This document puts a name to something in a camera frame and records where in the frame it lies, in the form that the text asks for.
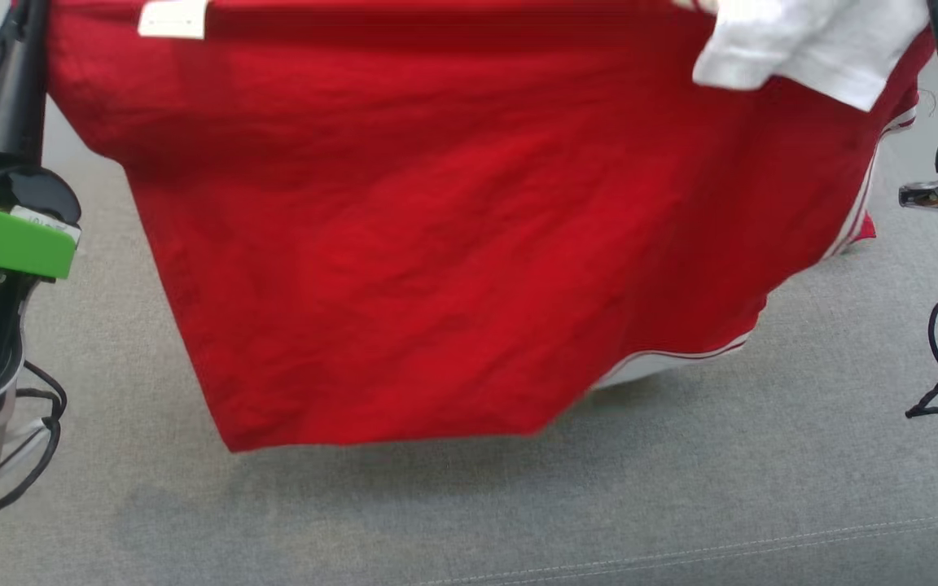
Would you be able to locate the red jersey with white sleeves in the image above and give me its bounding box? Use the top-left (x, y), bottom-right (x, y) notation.
top-left (44, 0), bottom-right (938, 453)

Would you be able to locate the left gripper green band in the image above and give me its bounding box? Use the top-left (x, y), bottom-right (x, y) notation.
top-left (0, 0), bottom-right (84, 401)

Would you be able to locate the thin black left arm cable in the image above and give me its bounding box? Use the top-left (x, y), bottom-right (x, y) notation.
top-left (0, 361), bottom-right (69, 516)

